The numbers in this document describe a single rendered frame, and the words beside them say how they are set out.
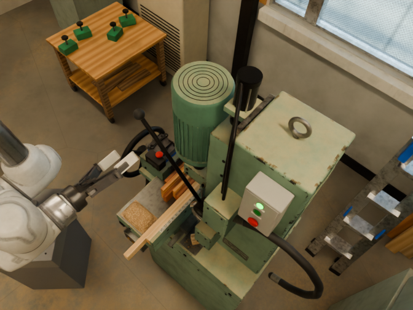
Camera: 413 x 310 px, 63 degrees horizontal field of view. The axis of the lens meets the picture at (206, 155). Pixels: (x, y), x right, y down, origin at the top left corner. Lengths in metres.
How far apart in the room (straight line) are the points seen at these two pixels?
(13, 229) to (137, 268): 1.55
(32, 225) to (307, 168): 0.60
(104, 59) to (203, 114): 1.69
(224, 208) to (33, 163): 0.85
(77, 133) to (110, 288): 1.22
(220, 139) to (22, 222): 0.51
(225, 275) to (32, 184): 0.86
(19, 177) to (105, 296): 1.02
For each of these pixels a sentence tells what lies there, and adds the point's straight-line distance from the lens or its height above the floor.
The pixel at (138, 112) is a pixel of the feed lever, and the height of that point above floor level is 1.41.
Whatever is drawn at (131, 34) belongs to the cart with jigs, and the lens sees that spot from 2.70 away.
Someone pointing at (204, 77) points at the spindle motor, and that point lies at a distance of 0.95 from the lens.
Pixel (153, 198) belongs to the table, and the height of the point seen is 0.90.
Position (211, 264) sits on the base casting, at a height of 0.80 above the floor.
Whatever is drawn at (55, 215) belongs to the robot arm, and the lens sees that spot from 0.96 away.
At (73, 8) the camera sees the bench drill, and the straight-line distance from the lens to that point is 3.30.
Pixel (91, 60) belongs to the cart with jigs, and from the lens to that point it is 2.54.
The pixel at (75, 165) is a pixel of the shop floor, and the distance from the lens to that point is 2.66.
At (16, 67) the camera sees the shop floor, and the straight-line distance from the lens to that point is 3.52.
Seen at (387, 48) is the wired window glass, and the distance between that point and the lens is 2.24.
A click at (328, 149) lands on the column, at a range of 0.85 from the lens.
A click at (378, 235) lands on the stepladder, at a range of 1.97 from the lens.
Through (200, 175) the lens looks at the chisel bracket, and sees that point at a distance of 1.26.
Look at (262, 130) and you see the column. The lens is 0.83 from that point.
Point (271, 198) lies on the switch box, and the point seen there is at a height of 1.48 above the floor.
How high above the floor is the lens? 2.17
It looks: 57 degrees down
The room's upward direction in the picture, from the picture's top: 5 degrees clockwise
